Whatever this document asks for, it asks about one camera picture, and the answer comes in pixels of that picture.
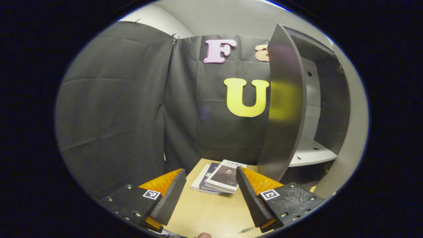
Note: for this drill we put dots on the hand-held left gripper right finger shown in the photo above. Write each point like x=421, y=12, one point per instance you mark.
x=252, y=201

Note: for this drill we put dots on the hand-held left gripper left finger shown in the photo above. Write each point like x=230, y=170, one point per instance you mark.
x=170, y=198

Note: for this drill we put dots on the dark grey cabinet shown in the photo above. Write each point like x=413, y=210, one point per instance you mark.
x=284, y=132

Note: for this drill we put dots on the grey cabinet door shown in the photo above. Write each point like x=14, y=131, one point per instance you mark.
x=357, y=138

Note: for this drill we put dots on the white cabinet shelf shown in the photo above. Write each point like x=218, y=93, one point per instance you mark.
x=314, y=153

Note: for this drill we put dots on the dark blue book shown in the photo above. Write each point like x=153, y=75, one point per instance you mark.
x=206, y=180

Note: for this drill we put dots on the black backdrop cloth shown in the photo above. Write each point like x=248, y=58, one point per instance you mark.
x=115, y=99

